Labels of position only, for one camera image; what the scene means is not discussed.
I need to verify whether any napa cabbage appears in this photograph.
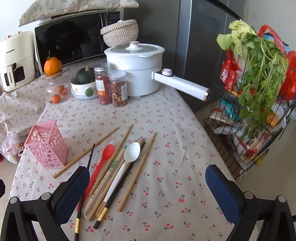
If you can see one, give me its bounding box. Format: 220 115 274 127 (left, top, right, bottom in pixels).
217 20 257 61

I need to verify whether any white electric cooking pot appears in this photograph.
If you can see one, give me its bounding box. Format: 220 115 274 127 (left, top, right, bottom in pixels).
104 41 211 102

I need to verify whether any plastic jar of red berries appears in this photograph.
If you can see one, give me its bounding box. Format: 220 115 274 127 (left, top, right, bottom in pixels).
94 65 111 105

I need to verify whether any bamboo chopstick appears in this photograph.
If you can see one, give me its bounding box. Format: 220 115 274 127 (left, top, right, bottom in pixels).
52 127 120 179
83 139 139 216
87 138 142 220
118 133 157 212
92 138 146 221
88 124 134 200

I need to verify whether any floral cloth cover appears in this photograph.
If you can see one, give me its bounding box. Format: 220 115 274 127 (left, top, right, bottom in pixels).
18 0 139 27

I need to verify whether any cherry print tablecloth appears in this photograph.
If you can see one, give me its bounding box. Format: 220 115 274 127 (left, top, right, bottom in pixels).
0 58 236 241

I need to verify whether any small orange pumpkin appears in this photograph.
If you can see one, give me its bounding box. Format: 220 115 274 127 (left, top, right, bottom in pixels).
44 50 62 76

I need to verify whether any red plastic spoon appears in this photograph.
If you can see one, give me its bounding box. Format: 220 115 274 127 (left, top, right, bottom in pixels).
75 144 115 211

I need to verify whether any black wire rack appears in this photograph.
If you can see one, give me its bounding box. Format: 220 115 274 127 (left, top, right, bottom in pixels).
203 35 296 179

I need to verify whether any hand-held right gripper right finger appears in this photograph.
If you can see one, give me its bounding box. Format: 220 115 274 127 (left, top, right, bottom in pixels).
205 164 296 241

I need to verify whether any red snack packet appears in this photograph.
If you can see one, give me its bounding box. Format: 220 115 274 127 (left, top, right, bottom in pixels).
220 50 242 91

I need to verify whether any dark green squash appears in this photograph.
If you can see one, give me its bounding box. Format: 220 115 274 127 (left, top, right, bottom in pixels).
76 66 96 85

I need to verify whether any grey refrigerator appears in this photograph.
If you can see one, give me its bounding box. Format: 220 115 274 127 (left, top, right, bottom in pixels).
136 0 245 112

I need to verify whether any glass jar with wooden lid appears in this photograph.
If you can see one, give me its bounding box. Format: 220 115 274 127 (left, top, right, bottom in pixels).
45 70 71 103

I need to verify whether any pile of snack packets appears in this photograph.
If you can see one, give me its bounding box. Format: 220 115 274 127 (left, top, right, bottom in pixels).
214 93 292 165

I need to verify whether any white plastic spoon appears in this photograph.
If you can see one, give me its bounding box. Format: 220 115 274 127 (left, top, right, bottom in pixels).
103 142 141 203

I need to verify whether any pink perforated utensil holder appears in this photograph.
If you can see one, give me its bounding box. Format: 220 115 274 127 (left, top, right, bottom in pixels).
24 120 68 169

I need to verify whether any plastic jar of dried rings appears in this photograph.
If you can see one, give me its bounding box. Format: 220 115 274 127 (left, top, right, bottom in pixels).
109 71 128 108

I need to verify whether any red plastic bag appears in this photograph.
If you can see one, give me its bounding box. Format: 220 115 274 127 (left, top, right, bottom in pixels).
258 24 296 100

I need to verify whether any cream air fryer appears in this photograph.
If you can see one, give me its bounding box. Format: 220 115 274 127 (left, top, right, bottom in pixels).
0 31 37 93

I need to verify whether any bamboo chopsticks pair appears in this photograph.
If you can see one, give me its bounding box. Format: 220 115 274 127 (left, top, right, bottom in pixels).
82 144 130 218

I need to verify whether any bunch of green herbs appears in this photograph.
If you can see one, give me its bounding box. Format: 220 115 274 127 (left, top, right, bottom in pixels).
236 32 289 139

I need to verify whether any woven basket with lid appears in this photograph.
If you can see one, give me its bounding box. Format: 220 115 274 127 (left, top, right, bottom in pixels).
100 19 139 47

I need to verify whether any black microwave oven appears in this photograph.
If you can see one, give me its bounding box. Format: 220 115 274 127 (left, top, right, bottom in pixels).
34 8 124 75

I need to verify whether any white bowl with green knob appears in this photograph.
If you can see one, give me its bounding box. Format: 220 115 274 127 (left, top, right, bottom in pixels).
70 77 99 100

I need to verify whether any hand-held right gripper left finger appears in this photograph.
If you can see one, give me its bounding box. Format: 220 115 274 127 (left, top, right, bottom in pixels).
5 166 90 241

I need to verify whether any clear plastic bag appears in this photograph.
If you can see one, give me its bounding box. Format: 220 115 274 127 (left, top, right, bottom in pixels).
0 133 25 164

